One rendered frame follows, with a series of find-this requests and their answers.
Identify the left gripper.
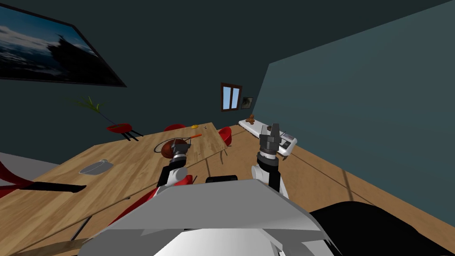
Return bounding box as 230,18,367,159
171,143,190,160

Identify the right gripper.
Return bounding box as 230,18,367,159
258,123,283,155

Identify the brown basketball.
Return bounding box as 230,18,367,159
161,139,189,160

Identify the white low shelf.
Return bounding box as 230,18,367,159
238,113,298,158

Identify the brown framed window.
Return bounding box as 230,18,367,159
220,82,243,112

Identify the wooden table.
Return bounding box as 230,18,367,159
0,122,228,256

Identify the green plant in red pot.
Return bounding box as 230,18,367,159
74,96,144,142

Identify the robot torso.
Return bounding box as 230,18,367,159
77,175,342,256

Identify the grey bowl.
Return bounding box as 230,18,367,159
78,159,114,176

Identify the large dark landscape picture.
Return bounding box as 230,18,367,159
0,3,128,88

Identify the racket with orange handle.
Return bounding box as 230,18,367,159
153,133,203,154

